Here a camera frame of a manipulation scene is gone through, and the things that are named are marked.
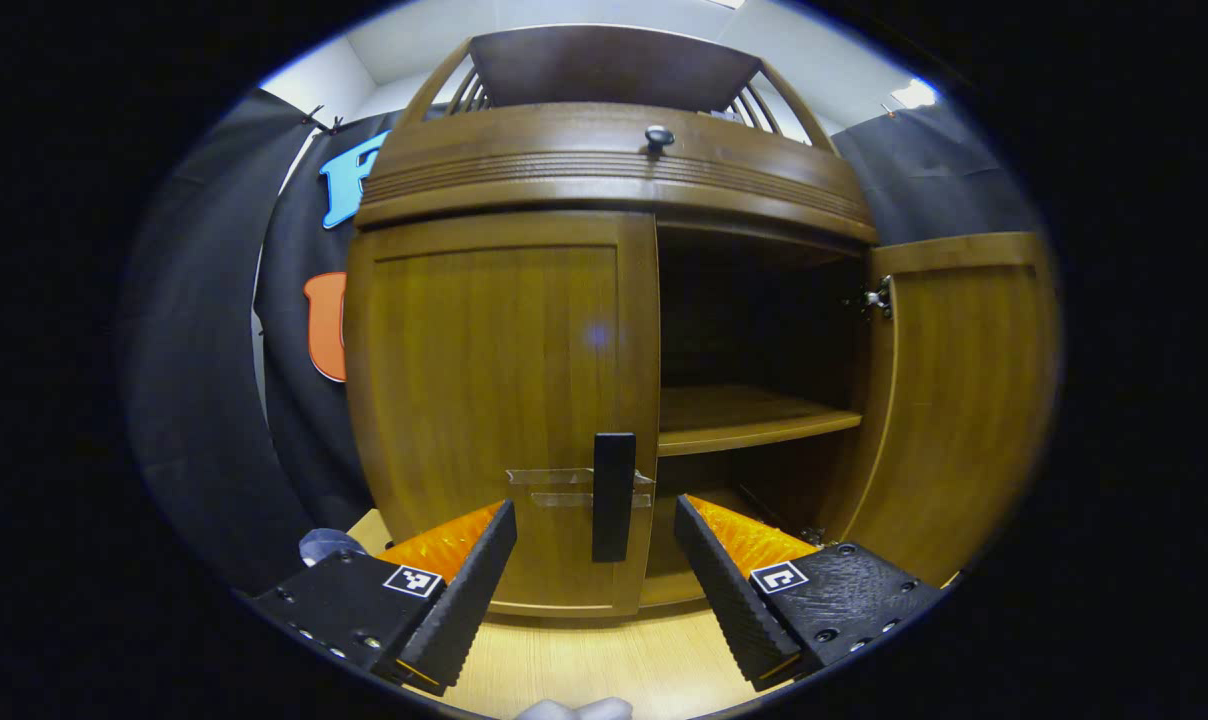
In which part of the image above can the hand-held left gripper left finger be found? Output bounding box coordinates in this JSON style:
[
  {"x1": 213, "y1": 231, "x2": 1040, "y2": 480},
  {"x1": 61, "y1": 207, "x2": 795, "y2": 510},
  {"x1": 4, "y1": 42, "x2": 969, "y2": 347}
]
[{"x1": 249, "y1": 499, "x2": 518, "y2": 698}]

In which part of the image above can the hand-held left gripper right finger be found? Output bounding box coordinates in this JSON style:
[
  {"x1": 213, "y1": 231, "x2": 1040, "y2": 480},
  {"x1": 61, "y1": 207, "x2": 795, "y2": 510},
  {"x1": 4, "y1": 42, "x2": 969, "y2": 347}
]
[{"x1": 674, "y1": 493, "x2": 947, "y2": 693}]

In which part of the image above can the black backdrop cloth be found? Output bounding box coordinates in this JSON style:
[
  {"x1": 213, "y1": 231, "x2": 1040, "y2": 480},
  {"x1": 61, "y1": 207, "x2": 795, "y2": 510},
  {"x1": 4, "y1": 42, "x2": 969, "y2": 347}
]
[{"x1": 124, "y1": 88, "x2": 1045, "y2": 596}]

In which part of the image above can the brown wooden shoe cabinet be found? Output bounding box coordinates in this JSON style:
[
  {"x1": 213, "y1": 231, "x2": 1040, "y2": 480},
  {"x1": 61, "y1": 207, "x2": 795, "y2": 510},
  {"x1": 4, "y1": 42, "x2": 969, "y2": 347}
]
[{"x1": 342, "y1": 25, "x2": 1060, "y2": 619}]

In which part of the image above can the wooden inner cabinet shelf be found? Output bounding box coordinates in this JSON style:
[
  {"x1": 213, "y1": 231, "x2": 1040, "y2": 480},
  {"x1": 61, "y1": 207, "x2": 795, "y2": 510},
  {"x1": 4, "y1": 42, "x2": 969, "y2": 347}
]
[{"x1": 659, "y1": 385, "x2": 863, "y2": 458}]

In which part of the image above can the wooden cabinet drawer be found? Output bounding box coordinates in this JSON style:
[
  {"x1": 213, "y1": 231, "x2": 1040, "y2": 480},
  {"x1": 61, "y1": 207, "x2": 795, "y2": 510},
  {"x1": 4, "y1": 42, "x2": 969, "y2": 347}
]
[{"x1": 354, "y1": 102, "x2": 880, "y2": 246}]

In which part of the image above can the wooden shoe cabinet door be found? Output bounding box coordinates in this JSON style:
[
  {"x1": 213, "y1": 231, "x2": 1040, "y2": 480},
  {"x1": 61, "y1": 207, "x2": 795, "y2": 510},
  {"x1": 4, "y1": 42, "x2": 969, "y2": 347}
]
[
  {"x1": 824, "y1": 232, "x2": 1060, "y2": 588},
  {"x1": 344, "y1": 210, "x2": 662, "y2": 619}
]

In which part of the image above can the penguin plush toy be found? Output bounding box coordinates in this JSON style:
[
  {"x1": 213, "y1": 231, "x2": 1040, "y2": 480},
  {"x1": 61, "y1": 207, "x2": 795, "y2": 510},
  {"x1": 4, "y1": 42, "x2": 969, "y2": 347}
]
[{"x1": 299, "y1": 528, "x2": 367, "y2": 568}]

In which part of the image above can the black door handle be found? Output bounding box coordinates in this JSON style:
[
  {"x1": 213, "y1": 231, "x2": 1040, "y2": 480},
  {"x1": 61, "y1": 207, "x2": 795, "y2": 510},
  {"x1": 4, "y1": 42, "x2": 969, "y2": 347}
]
[{"x1": 592, "y1": 433, "x2": 637, "y2": 564}]

